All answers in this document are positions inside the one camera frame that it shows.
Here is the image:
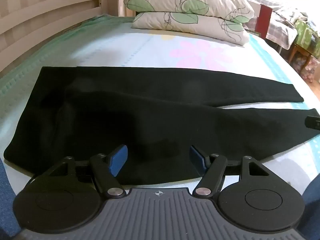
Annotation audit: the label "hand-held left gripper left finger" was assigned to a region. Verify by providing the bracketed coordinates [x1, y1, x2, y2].
[47, 144, 129, 197]

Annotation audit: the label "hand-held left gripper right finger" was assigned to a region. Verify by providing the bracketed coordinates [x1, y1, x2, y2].
[189, 145, 270, 198]

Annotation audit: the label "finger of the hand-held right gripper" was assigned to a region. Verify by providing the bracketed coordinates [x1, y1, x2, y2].
[305, 115, 320, 128]

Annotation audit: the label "black pants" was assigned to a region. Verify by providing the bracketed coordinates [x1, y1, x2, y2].
[4, 66, 320, 184]

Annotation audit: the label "floral bag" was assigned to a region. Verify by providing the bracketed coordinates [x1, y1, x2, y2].
[299, 55, 320, 83]

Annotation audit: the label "wooden stool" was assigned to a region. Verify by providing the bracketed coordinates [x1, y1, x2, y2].
[289, 42, 313, 68]

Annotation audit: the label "person's right leg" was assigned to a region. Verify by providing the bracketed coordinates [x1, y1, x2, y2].
[302, 177, 320, 233]

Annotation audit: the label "person's leg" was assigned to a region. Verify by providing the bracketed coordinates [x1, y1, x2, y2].
[302, 177, 320, 233]
[0, 159, 17, 232]

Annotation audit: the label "green patterned cloth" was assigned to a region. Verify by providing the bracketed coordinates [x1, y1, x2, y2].
[294, 19, 320, 52]

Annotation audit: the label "plaid blanket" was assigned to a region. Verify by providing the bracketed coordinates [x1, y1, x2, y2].
[245, 0, 320, 51]

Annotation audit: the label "red board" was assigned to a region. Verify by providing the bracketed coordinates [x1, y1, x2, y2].
[255, 4, 273, 39]

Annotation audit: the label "bed with floral sheet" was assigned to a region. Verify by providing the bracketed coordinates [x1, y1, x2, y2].
[0, 14, 320, 198]

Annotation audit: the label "person's left leg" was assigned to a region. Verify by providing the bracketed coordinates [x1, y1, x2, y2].
[0, 159, 17, 232]

